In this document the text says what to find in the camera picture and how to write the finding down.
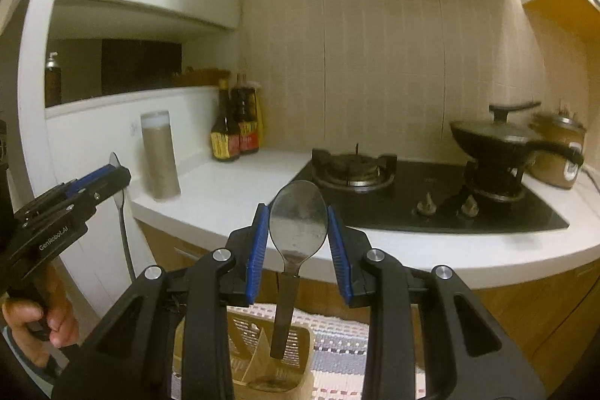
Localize large dark sauce bottle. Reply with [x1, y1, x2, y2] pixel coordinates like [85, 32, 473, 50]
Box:
[231, 74, 260, 156]

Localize black burner grate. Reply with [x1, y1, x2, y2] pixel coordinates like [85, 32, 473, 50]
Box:
[311, 142, 399, 193]
[463, 161, 527, 202]

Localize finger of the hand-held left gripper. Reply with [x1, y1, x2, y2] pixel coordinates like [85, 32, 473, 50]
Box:
[21, 168, 132, 241]
[14, 164, 119, 223]

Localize beige plastic utensil basket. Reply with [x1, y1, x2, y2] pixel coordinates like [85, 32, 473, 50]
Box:
[172, 304, 314, 394]

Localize striped woven mat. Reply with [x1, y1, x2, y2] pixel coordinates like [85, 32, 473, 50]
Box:
[169, 301, 423, 400]

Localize wooden lower cabinets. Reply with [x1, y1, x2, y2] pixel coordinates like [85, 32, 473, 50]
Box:
[135, 217, 600, 379]

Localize black power cable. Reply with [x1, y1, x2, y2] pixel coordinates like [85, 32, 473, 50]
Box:
[580, 162, 600, 191]

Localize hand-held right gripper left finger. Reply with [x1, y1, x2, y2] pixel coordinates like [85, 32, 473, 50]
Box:
[51, 203, 271, 400]

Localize metal spoon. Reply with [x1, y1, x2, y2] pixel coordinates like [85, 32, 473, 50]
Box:
[108, 151, 138, 283]
[268, 180, 329, 360]

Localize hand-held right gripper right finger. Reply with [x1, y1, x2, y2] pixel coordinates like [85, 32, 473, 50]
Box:
[327, 205, 547, 400]

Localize black pan lid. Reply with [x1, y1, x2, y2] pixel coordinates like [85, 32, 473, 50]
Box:
[452, 101, 543, 146]

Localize yellow bottle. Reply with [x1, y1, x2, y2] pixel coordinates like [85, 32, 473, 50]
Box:
[253, 82, 266, 148]

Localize brown rice cooker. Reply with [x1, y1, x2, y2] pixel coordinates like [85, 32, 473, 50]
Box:
[528, 102, 588, 190]

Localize small soy sauce bottle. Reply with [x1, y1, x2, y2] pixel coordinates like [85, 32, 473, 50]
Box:
[210, 80, 241, 163]

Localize beige thermos flask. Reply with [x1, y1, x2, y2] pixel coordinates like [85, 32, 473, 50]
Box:
[141, 111, 183, 201]

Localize person's left hand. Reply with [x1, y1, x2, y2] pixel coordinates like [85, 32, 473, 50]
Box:
[2, 269, 81, 350]

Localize black glass gas cooktop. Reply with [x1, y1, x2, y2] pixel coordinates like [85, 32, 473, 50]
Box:
[289, 148, 571, 235]

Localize pump dispenser bottle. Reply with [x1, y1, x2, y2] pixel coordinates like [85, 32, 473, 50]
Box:
[45, 52, 63, 107]

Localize black frying pan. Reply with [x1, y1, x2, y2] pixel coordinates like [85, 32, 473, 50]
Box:
[450, 121, 585, 170]

